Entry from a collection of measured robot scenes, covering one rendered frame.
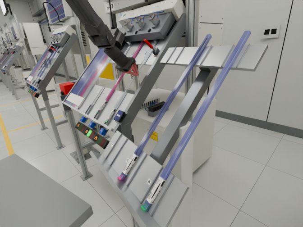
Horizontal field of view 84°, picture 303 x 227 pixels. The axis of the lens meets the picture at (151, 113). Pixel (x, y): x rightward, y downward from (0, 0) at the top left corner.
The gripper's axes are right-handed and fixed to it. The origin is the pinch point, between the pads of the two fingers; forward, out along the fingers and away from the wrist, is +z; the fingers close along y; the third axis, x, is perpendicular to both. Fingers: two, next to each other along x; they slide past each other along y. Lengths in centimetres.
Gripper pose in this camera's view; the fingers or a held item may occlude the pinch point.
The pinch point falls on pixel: (135, 74)
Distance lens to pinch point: 90.4
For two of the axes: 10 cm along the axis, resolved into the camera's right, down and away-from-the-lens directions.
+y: -6.9, -2.4, 6.8
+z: 5.5, 4.3, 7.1
